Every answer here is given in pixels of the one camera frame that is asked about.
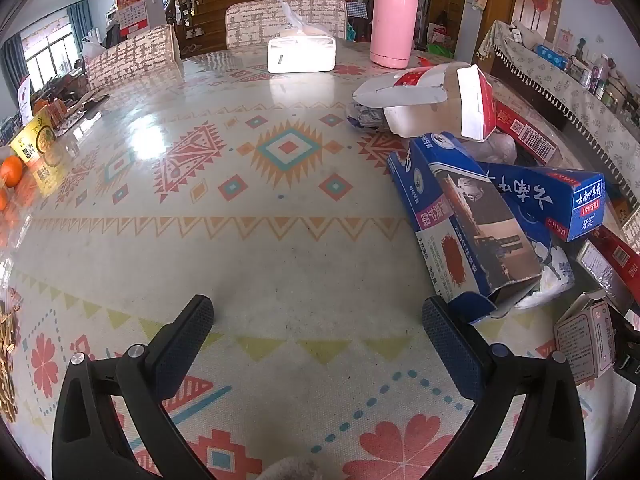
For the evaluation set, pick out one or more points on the red silver box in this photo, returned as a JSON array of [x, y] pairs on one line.
[[612, 255]]

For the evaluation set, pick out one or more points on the patterned chair back left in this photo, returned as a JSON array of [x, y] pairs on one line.
[[130, 55]]

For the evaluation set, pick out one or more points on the white tissue pack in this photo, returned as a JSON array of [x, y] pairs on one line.
[[300, 55]]

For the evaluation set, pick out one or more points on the patterned chair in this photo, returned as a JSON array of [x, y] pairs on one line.
[[130, 55], [250, 25]]

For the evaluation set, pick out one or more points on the torn white red cardboard box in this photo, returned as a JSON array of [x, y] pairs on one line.
[[425, 115]]

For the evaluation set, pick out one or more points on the large blue carton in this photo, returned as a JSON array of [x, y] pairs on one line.
[[450, 220]]

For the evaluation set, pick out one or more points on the blue curtain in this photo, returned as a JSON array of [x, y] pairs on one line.
[[79, 25]]

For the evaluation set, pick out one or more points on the small white pink box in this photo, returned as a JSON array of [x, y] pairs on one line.
[[585, 340]]

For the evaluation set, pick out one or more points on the red wall calendar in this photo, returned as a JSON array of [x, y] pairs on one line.
[[132, 5]]

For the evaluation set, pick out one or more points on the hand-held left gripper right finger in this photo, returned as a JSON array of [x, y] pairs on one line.
[[450, 345]]

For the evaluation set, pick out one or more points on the orange fruit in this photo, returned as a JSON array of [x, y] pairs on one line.
[[3, 199], [11, 171]]

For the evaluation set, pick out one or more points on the white crumpled plastic wrap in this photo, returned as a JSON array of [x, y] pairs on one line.
[[552, 272]]

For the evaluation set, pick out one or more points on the pile of sunflower seeds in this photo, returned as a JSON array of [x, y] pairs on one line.
[[7, 360]]

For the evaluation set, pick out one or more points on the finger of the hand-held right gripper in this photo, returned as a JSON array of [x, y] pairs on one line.
[[629, 355]]

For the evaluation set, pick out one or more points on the green bag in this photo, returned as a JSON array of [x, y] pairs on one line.
[[440, 50]]

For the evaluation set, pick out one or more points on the side table with leaf cloth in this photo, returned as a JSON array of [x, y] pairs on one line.
[[550, 90]]

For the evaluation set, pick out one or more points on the red box with white label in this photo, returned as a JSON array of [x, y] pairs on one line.
[[525, 132]]

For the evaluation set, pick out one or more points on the yellow snack box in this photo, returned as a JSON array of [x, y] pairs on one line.
[[32, 142]]

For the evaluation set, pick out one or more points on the blue tissue packet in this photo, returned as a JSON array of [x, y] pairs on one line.
[[551, 56]]

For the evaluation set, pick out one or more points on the pink thermos bottle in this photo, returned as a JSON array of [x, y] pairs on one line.
[[394, 25]]

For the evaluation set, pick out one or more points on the blue toothpaste box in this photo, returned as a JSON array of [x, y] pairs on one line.
[[550, 195]]

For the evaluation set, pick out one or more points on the patterned chair back middle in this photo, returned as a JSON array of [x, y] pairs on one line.
[[250, 25]]

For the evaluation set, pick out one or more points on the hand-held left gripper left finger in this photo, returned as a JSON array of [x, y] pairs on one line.
[[185, 340]]

